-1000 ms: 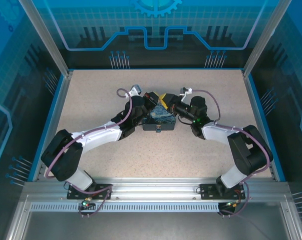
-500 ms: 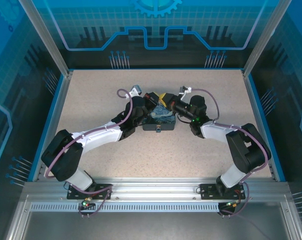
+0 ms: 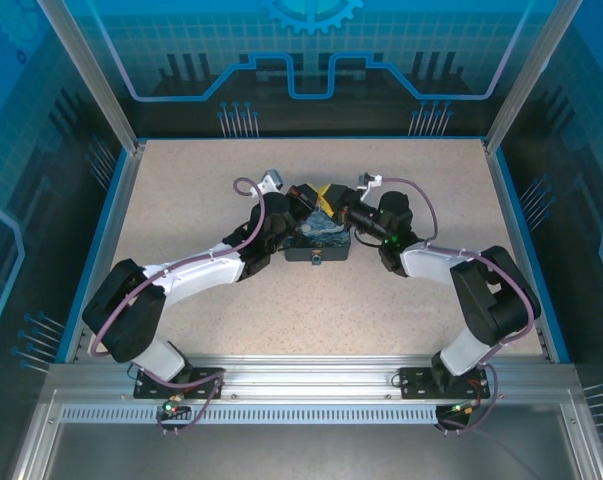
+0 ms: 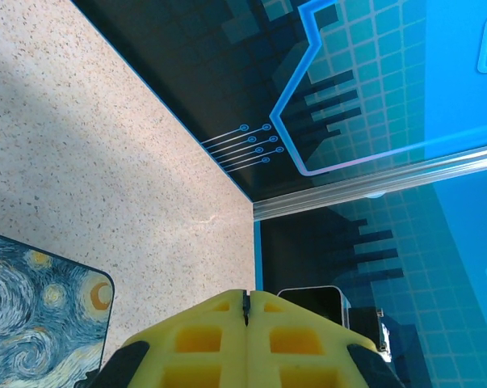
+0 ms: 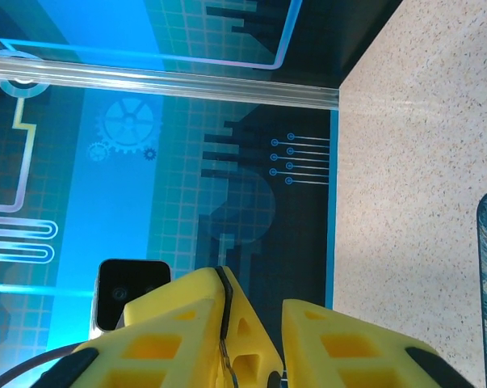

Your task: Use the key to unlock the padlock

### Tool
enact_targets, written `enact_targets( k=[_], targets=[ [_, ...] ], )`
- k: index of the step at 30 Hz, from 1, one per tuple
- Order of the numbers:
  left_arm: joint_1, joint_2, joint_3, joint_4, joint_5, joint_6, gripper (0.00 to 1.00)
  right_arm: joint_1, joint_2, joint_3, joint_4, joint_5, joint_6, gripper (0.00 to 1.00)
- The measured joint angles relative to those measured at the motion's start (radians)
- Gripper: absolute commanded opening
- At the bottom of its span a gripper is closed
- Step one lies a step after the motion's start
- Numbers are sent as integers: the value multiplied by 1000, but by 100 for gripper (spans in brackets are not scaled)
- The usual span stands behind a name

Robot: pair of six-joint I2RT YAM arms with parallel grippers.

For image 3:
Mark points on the starry night printed box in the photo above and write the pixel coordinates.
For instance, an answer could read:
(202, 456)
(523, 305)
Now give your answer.
(326, 240)

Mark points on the small padlock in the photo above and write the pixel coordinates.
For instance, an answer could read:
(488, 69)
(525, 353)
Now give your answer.
(316, 259)

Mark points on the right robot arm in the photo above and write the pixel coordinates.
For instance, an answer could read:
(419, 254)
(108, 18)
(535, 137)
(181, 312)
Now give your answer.
(496, 300)

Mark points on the small connector board with LED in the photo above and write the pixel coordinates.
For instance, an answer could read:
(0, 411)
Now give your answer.
(170, 407)
(463, 409)

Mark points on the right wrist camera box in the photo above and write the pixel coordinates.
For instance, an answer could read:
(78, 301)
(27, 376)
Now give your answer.
(368, 179)

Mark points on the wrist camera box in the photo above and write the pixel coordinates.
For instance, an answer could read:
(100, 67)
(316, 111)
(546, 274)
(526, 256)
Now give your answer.
(273, 180)
(368, 179)

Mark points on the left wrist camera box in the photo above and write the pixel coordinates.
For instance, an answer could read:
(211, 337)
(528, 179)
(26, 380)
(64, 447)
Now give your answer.
(273, 180)

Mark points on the aluminium side rail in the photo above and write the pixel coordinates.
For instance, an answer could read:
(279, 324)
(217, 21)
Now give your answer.
(513, 225)
(108, 240)

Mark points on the aluminium mounting rail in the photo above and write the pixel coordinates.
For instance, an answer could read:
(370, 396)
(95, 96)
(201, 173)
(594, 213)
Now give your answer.
(306, 375)

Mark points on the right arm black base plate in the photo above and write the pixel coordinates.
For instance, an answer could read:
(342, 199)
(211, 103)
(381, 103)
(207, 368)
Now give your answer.
(416, 382)

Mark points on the aluminium corner post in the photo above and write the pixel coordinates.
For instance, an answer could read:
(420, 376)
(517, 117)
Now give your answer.
(96, 75)
(531, 75)

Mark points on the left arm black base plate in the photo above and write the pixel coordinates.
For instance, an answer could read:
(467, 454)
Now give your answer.
(151, 385)

